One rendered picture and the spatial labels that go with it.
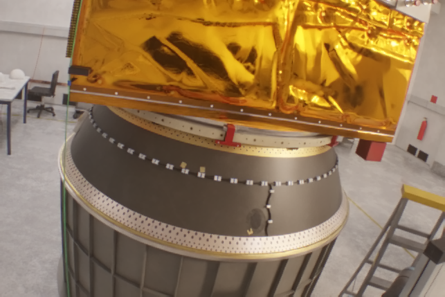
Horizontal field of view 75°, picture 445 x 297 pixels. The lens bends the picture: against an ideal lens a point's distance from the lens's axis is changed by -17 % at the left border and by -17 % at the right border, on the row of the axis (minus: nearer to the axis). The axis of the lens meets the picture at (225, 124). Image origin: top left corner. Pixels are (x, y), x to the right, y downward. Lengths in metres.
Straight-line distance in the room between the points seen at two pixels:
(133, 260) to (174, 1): 1.32
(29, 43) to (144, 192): 5.92
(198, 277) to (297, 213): 0.63
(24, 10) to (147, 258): 6.20
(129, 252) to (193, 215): 0.43
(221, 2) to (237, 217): 1.03
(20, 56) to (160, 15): 6.07
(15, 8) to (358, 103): 6.63
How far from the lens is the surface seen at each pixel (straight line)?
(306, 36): 1.76
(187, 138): 1.72
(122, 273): 2.02
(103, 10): 1.54
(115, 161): 1.88
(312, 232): 2.00
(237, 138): 1.68
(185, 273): 1.83
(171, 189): 1.71
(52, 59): 7.26
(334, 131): 2.01
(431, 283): 1.12
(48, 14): 7.22
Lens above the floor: 2.19
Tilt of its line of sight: 16 degrees down
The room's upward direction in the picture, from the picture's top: 12 degrees clockwise
